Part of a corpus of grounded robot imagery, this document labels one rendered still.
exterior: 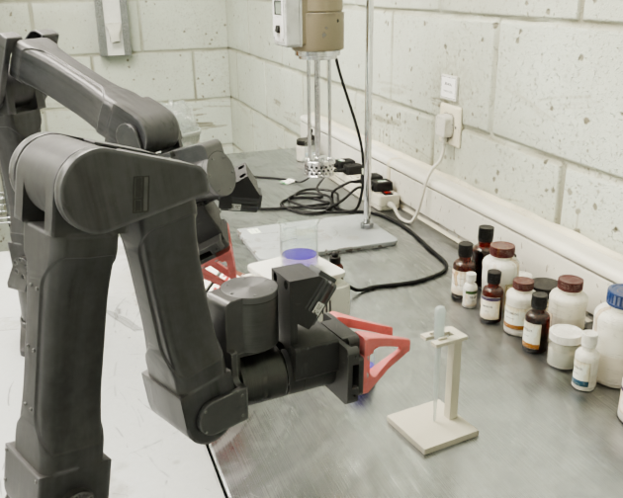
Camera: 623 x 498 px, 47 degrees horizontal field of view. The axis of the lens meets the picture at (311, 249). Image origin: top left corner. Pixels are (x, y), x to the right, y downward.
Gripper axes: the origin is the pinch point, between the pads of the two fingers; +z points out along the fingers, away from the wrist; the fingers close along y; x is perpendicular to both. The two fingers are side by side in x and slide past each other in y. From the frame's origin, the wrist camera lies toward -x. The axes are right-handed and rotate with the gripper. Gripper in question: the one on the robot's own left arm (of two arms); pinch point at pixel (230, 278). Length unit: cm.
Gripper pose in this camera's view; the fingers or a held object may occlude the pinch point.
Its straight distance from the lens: 105.9
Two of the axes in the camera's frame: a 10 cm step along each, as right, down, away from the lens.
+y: -1.5, -5.3, 8.3
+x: -8.9, 4.5, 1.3
